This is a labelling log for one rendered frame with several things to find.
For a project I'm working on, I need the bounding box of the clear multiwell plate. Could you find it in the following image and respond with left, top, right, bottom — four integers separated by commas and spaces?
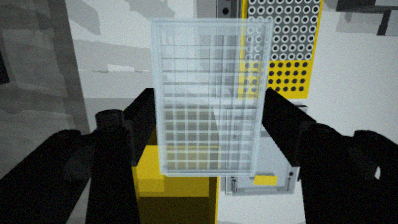
149, 17, 275, 177

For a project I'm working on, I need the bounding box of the yellow open-top box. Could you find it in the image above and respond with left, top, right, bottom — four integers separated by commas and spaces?
132, 125, 219, 224

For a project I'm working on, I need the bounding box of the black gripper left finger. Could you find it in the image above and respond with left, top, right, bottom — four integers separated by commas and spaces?
0, 88, 156, 224

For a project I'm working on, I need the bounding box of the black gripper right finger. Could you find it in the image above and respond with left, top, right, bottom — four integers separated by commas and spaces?
262, 89, 398, 224

